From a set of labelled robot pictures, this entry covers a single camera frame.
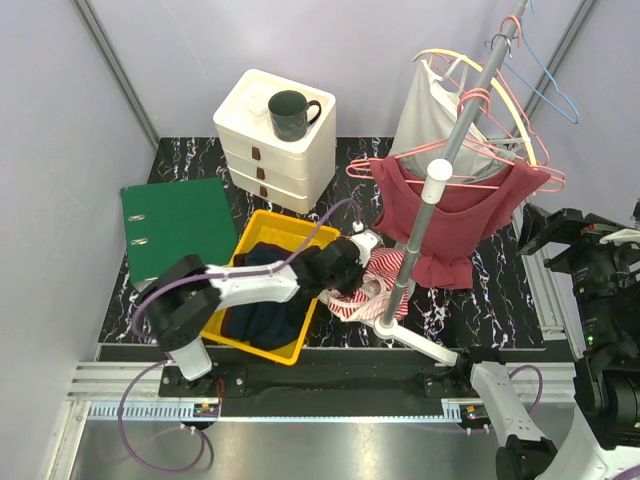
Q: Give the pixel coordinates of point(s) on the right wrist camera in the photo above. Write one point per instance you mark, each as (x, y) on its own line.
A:
(625, 225)

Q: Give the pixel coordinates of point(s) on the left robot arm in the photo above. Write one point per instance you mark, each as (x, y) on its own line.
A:
(179, 310)

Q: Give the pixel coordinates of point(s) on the yellow plastic tray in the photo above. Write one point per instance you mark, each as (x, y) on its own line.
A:
(286, 232)

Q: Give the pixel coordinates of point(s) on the grey clothes rack pole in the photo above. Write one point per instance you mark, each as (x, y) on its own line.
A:
(430, 196)

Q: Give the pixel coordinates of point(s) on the white rack base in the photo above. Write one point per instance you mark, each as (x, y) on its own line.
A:
(415, 340)

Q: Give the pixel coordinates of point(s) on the green ring binder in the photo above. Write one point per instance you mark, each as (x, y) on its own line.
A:
(164, 222)

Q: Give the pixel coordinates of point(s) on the white drawer unit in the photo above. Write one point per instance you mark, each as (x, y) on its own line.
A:
(292, 175)

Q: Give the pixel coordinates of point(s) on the light blue wire hanger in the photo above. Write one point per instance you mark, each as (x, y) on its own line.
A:
(546, 90)

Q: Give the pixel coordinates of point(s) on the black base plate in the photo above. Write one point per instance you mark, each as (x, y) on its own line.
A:
(325, 382)

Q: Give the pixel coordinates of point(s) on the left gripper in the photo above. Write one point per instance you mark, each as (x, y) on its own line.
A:
(357, 279)

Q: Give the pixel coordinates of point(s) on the maroon tank top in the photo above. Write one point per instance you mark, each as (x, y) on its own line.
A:
(461, 220)

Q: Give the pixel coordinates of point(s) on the navy tank top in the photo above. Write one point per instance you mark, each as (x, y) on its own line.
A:
(268, 325)

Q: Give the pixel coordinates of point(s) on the cream plastic hanger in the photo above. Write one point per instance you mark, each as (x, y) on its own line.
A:
(498, 85)

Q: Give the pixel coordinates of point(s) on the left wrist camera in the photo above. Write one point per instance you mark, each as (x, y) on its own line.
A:
(366, 242)

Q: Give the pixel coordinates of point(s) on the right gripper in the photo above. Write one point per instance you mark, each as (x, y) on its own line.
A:
(585, 231)

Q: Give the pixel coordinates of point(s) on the dark green mug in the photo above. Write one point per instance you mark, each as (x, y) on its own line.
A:
(292, 114)

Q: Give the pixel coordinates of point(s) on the red white striped tank top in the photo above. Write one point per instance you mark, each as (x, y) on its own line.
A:
(380, 275)

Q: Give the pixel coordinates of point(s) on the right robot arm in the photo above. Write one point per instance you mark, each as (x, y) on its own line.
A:
(601, 257)

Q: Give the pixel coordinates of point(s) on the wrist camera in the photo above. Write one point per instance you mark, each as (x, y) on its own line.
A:
(366, 242)
(625, 225)

